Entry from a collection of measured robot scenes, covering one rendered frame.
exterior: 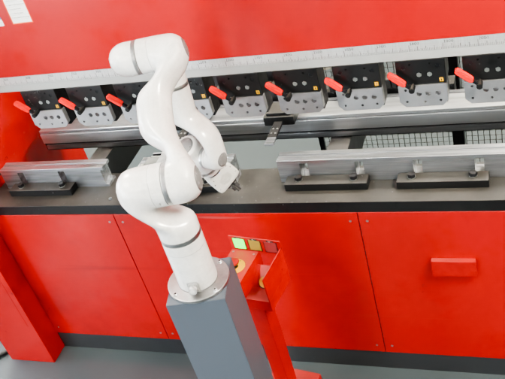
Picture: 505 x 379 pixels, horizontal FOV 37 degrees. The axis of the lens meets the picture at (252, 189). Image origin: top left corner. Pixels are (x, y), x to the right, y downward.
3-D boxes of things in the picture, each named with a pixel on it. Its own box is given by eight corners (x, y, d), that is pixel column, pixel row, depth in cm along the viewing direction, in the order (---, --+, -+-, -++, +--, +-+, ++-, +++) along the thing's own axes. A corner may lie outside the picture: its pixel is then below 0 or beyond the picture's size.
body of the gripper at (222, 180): (207, 183, 252) (225, 196, 261) (225, 159, 253) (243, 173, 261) (195, 173, 257) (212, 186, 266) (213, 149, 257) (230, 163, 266)
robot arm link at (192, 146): (222, 153, 251) (201, 150, 257) (201, 135, 241) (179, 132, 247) (213, 176, 249) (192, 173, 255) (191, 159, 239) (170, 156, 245)
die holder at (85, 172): (8, 189, 319) (-2, 171, 314) (15, 180, 324) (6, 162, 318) (110, 186, 301) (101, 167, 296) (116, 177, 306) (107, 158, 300)
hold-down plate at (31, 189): (11, 196, 314) (8, 191, 312) (18, 188, 318) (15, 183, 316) (72, 195, 303) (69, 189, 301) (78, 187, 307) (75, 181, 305)
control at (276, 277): (222, 303, 264) (208, 265, 253) (241, 271, 274) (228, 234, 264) (273, 311, 254) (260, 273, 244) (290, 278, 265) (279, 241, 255)
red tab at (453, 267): (432, 276, 265) (430, 262, 261) (433, 271, 266) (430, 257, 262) (476, 277, 259) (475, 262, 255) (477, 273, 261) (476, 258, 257)
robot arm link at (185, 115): (210, 78, 231) (234, 162, 247) (172, 76, 241) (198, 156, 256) (192, 92, 225) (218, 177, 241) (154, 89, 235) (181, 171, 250)
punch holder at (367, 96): (340, 111, 247) (331, 67, 237) (344, 97, 253) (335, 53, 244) (385, 108, 242) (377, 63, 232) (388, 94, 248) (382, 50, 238)
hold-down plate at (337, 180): (285, 191, 270) (283, 185, 268) (288, 182, 274) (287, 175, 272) (367, 189, 259) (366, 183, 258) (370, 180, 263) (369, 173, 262)
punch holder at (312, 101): (282, 114, 254) (270, 71, 245) (288, 101, 260) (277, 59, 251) (325, 112, 249) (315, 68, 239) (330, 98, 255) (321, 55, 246)
